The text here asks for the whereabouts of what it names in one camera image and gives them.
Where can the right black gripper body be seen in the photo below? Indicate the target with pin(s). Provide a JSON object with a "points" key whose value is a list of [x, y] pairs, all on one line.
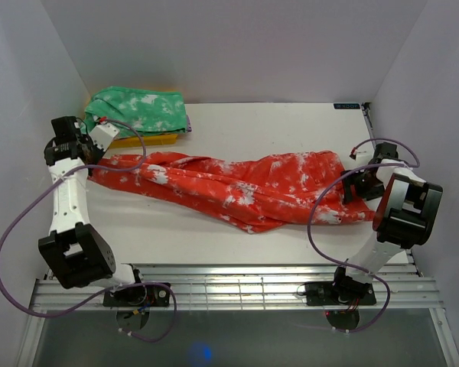
{"points": [[367, 186]]}

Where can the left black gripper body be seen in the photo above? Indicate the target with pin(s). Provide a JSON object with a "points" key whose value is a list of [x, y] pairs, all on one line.
{"points": [[96, 152]]}

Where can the red tie-dye trousers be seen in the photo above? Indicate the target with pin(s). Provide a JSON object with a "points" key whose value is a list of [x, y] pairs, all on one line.
{"points": [[254, 196]]}

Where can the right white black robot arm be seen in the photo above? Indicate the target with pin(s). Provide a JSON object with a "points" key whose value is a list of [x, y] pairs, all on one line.
{"points": [[404, 217]]}

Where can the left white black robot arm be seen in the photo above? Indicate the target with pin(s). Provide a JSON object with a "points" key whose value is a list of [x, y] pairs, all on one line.
{"points": [[74, 250]]}

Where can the yellow folded trousers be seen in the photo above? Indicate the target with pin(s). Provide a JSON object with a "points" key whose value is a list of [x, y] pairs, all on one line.
{"points": [[153, 140]]}

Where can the green tie-dye trousers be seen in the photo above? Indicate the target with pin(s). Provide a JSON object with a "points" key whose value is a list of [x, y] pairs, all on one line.
{"points": [[137, 111]]}

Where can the dark table label sticker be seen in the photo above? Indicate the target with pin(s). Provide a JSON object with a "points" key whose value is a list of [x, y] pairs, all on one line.
{"points": [[346, 106]]}

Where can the purple folded garment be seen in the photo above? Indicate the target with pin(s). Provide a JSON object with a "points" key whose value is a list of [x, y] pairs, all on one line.
{"points": [[189, 127]]}

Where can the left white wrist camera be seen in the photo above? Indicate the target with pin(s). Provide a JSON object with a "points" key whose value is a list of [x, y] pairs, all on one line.
{"points": [[103, 135]]}

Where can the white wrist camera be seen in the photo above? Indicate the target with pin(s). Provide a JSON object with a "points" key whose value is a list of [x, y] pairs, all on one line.
{"points": [[103, 135], [361, 156]]}

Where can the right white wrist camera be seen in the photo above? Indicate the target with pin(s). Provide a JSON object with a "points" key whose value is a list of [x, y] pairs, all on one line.
{"points": [[361, 156]]}

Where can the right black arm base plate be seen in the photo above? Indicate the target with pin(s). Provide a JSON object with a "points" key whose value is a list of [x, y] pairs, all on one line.
{"points": [[328, 293]]}

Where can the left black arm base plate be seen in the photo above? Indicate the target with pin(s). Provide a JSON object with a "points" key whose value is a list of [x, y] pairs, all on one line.
{"points": [[143, 296]]}

